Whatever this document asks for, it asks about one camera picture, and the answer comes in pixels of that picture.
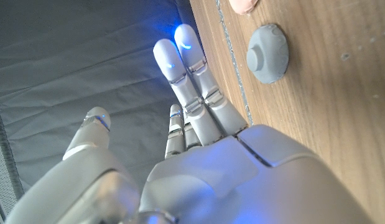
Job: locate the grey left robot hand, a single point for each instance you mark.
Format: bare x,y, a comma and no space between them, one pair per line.
226,180

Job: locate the black fabric backdrop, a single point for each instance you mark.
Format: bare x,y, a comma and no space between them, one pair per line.
71,62

